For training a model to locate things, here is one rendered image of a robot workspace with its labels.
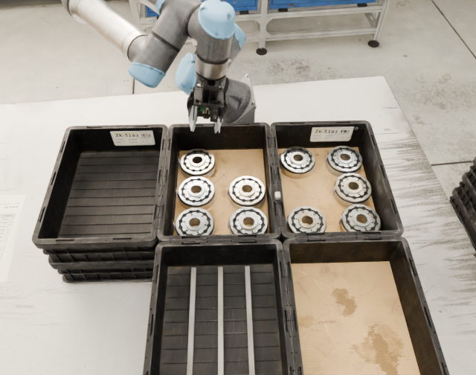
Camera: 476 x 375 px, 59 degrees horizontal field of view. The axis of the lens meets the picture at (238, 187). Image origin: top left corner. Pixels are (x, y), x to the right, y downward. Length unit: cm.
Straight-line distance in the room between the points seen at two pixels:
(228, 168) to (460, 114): 200
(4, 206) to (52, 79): 176
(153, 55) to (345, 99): 96
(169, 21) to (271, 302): 68
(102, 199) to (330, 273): 66
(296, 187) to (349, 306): 37
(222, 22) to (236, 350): 70
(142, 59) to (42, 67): 236
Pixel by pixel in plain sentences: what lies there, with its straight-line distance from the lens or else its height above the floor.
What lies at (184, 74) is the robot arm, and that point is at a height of 98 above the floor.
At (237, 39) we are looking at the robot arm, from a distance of 135.
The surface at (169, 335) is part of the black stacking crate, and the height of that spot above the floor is 83.
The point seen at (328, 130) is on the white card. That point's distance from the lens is 130.
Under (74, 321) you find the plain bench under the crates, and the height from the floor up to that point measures 70.
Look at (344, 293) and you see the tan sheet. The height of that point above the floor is 83.
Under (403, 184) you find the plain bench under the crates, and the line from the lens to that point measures 150.
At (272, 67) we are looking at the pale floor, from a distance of 304.
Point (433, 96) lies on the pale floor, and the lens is 307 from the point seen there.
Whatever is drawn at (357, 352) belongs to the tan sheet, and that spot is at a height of 83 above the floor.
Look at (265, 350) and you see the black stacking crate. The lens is 102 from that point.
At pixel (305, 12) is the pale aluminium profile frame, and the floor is 30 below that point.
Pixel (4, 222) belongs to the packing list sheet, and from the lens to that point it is 150.
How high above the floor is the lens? 180
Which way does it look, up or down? 52 degrees down
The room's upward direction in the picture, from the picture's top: straight up
